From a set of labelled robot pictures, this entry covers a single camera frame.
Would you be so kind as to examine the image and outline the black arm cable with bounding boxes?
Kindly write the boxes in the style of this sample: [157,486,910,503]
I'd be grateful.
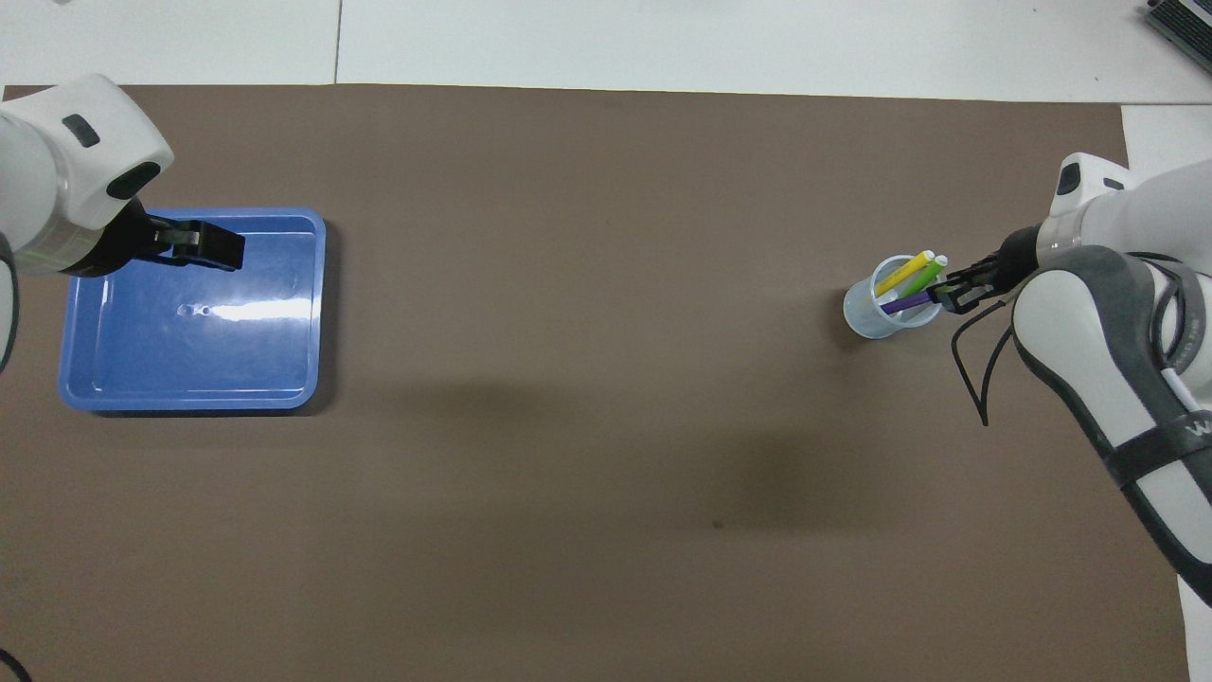
[951,298,1016,427]
[0,232,31,682]

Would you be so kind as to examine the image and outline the grey ribbed device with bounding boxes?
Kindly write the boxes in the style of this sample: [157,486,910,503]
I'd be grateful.
[1141,0,1212,50]

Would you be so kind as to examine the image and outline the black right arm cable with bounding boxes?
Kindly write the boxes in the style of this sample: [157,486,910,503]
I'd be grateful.
[951,298,1016,427]

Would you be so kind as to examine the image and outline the yellow pen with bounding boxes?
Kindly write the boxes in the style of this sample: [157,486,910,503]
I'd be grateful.
[873,250,936,296]

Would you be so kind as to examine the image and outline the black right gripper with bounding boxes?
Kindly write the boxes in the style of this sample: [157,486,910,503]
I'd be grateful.
[930,225,1043,315]

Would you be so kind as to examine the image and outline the brown table mat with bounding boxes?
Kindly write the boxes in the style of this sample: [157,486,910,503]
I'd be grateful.
[0,83,1192,682]

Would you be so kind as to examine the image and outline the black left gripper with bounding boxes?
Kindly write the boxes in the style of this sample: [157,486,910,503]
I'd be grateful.
[66,197,247,278]

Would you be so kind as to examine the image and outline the blue plastic tray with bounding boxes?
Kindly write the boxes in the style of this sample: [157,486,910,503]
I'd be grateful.
[59,207,328,413]

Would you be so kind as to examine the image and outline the clear plastic cup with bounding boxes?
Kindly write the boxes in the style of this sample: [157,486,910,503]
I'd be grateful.
[843,254,945,340]

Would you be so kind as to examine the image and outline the green pen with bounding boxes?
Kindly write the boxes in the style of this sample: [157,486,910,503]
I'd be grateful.
[895,254,950,299]

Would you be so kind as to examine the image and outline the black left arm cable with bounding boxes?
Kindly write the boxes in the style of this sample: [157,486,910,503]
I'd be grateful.
[0,232,31,682]

